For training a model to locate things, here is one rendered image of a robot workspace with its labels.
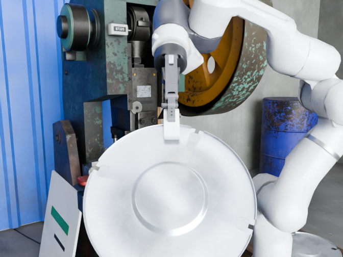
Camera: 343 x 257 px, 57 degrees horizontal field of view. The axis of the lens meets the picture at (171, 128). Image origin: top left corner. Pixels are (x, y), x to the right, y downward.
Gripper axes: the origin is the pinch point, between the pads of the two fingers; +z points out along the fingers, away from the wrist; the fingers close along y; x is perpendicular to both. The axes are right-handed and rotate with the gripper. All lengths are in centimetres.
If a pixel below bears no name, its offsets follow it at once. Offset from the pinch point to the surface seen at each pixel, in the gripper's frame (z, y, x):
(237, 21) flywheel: -80, -35, 29
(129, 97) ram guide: -53, -54, -17
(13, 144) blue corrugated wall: -85, -142, -111
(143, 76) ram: -64, -53, -11
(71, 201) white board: -24, -97, -48
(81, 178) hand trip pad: -16, -57, -33
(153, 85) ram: -64, -58, -7
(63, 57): -70, -46, -46
